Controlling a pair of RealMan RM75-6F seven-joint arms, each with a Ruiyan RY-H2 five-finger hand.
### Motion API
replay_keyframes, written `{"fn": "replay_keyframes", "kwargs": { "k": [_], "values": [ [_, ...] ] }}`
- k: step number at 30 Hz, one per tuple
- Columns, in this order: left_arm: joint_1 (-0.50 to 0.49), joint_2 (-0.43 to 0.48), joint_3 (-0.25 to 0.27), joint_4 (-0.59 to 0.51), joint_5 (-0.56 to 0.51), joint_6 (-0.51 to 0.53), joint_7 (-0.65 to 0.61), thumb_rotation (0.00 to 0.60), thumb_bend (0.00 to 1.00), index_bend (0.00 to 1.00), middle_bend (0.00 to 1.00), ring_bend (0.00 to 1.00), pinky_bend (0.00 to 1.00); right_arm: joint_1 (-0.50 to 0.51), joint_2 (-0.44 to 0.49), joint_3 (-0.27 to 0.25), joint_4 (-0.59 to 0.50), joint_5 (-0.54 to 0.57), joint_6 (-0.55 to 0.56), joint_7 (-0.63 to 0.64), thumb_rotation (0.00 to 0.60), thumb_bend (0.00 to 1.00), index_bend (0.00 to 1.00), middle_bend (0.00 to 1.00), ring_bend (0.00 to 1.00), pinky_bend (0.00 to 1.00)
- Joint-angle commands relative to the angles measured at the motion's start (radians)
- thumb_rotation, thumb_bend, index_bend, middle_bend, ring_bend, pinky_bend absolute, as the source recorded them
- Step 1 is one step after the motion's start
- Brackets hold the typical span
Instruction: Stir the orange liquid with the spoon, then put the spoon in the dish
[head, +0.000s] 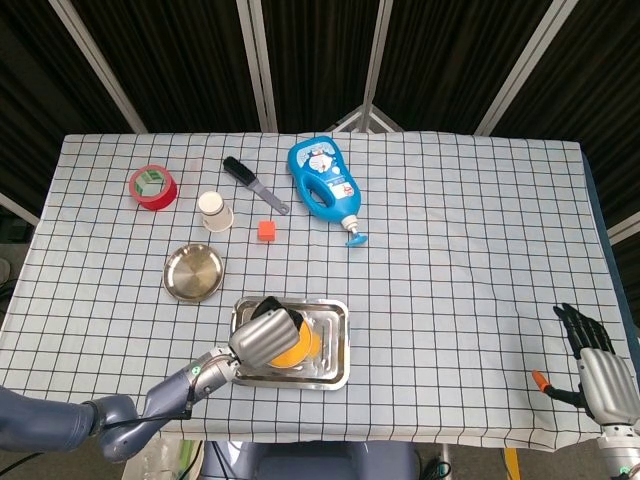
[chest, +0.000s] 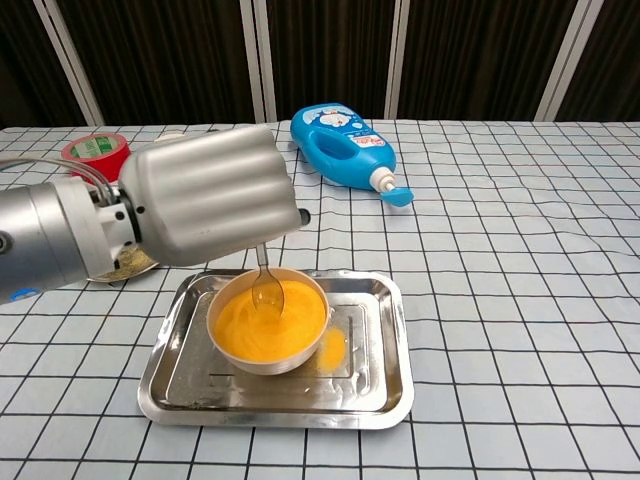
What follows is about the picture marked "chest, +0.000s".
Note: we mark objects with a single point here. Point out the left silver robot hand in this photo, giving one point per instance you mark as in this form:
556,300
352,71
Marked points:
210,195

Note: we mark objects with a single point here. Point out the silver spoon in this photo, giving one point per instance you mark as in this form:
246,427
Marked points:
267,295

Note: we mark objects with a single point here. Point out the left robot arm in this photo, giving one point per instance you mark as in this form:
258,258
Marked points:
45,240

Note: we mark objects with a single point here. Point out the round steel plate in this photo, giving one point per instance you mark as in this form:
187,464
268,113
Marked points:
130,265

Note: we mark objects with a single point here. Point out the bowl of orange powder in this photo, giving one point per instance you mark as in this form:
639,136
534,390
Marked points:
260,345

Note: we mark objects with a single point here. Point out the rectangular steel tray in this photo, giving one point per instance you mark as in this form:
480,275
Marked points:
370,360

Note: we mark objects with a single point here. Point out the white paper cup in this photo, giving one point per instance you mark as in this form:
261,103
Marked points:
170,137

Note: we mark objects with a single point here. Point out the red tape roll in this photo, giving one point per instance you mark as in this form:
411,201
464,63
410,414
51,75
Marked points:
87,146

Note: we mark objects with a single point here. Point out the blue detergent bottle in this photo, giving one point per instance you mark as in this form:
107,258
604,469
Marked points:
345,155

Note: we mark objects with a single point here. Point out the blue checked tablecloth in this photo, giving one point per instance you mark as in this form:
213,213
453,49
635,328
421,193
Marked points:
500,300

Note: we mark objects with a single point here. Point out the black folding screen white frame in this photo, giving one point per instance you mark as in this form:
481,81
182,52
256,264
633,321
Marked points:
175,60

